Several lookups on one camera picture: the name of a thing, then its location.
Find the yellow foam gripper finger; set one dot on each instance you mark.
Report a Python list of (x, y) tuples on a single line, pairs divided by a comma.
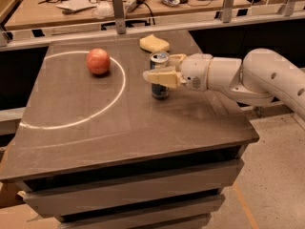
[(176, 59), (169, 77)]

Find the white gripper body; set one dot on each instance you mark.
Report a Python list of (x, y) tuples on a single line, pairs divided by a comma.
[(194, 71)]

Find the redbull can blue silver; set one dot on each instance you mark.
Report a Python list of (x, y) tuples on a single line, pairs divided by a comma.
[(158, 61)]

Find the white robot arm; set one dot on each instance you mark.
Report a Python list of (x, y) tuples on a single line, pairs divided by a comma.
[(261, 76)]

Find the yellow sponge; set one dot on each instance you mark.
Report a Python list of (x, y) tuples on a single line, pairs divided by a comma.
[(152, 43)]

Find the grey power strip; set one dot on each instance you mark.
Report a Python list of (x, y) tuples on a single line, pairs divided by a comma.
[(137, 0)]

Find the red apple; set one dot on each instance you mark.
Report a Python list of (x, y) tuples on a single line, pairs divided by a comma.
[(98, 61)]

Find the brown drawer cabinet table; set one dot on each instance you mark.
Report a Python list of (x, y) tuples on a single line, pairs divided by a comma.
[(97, 151)]

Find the white papers on desk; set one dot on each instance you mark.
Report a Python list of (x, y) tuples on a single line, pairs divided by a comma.
[(76, 5)]

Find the metal frame rail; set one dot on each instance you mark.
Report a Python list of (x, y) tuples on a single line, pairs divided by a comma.
[(33, 25)]

